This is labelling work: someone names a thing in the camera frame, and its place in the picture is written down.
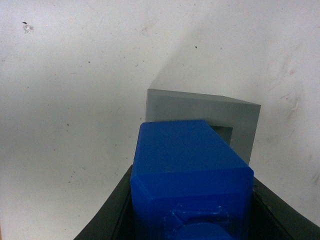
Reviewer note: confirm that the blue block with knob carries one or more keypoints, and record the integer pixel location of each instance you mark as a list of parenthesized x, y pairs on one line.
[(188, 184)]

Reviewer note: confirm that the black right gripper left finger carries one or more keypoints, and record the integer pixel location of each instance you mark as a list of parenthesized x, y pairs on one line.
[(115, 219)]

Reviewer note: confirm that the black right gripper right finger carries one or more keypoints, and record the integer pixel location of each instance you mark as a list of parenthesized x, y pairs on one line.
[(271, 218)]

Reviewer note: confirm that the gray cube base with hole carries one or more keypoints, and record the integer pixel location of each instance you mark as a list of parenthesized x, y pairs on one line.
[(234, 120)]

